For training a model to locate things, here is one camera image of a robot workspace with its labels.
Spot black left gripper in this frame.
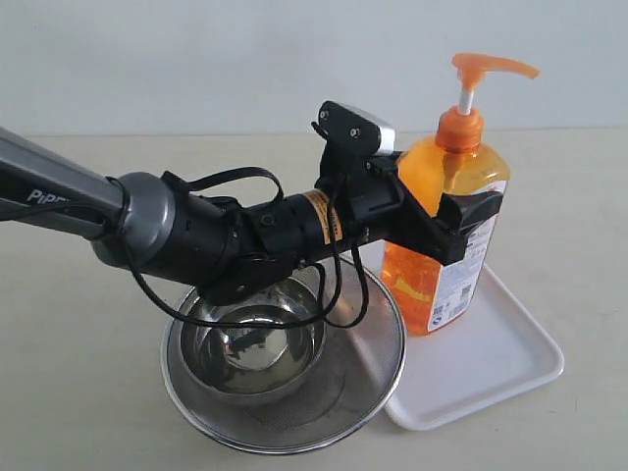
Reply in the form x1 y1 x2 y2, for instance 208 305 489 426
338 157 503 266

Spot orange pump soap bottle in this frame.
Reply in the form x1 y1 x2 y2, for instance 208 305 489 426
382 52 539 336

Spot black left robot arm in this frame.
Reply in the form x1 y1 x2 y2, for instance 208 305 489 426
1 131 502 305

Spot small stainless steel bowl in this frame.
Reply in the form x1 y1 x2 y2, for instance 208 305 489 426
177 277 326 405

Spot white rectangular plastic tray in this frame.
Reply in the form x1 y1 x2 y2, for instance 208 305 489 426
385 267 564 431

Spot steel mesh colander basket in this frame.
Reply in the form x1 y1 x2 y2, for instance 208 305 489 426
160 259 406 455

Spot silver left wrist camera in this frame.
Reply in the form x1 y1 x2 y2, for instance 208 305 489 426
313 100 396 157

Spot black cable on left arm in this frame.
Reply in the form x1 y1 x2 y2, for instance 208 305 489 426
0 166 369 329

